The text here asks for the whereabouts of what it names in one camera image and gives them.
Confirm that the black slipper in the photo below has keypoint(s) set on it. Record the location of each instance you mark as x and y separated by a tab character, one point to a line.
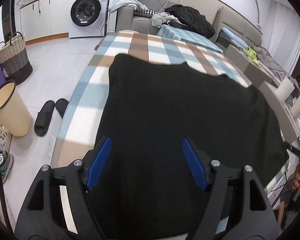
62	106
43	120

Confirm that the woven laundry basket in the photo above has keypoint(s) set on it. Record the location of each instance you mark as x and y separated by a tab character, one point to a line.
13	60

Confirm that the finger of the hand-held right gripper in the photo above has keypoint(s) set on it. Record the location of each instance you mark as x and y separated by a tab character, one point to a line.
296	151

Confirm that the white washing machine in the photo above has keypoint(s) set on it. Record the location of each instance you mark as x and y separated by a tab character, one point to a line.
95	30

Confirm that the grey low partition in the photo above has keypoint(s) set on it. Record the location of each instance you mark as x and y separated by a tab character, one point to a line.
252	70

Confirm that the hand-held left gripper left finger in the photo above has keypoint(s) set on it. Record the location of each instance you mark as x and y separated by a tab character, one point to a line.
100	162

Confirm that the wooden stool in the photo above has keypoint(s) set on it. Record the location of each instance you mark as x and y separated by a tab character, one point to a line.
281	212

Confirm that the folded light blue blanket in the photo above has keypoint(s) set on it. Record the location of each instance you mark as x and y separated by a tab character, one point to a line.
190	38

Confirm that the yellow green cloth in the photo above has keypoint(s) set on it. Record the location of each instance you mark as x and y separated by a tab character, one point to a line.
252	55

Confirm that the white kitchen cabinet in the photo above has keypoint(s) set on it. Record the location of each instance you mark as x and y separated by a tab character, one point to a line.
42	17

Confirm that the grey garment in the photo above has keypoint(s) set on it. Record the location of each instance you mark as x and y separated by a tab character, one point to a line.
162	18

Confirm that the beige padded headboard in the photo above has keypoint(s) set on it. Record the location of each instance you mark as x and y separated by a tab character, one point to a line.
240	22

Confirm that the black knit sweater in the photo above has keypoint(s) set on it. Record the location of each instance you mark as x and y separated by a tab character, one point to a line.
177	110

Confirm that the cream paper roll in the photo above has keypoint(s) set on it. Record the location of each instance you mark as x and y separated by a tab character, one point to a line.
298	106

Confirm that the black quilted jacket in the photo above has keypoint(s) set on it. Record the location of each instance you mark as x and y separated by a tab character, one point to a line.
192	20

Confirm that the white paper roll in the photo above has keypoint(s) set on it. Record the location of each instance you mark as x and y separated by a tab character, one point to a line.
285	90

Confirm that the grey crumpled bedding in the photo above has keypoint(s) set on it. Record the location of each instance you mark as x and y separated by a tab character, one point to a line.
272	62

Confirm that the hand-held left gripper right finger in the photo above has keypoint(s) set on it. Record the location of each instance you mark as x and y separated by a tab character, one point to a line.
193	165

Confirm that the black white patterned cushion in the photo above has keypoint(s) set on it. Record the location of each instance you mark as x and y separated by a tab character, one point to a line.
146	11

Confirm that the cream waste bin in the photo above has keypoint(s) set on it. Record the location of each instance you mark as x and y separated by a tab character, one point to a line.
12	115

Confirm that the brown blue checked blanket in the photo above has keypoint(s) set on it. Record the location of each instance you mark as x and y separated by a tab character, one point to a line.
145	45

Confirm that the light blue pillow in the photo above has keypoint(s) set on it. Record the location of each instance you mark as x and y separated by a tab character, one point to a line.
233	36

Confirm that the black white patterned rug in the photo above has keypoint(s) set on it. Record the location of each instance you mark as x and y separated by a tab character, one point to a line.
276	190

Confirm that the light grey throw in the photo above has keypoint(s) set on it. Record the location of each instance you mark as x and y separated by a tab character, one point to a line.
125	3

